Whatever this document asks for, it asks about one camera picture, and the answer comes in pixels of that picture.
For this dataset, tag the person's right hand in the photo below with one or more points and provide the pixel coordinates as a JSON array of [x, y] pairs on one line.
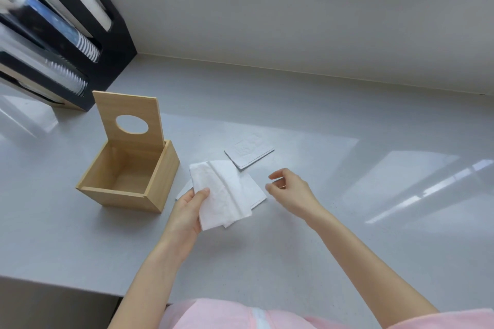
[[299, 197]]

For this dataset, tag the wooden lid with oval hole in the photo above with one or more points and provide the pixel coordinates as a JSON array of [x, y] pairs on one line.
[[104, 109]]

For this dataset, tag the wooden box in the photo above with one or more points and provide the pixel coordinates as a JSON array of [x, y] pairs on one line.
[[115, 197]]

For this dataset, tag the stack of clear plastic cups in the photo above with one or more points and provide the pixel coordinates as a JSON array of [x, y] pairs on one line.
[[73, 82]]

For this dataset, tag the person's left hand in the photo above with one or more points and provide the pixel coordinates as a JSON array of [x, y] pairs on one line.
[[183, 220]]

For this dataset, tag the black cup holder rack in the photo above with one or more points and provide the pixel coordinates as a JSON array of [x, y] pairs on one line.
[[119, 51]]

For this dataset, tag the pink garment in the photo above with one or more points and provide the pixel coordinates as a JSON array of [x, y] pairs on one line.
[[216, 317]]

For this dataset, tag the stack of blue printed cups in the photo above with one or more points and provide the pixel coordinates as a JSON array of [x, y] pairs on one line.
[[88, 49]]

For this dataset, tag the person's right forearm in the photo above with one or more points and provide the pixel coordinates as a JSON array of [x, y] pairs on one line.
[[366, 271]]

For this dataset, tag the person's left forearm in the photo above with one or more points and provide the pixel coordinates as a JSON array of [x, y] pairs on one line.
[[150, 286]]

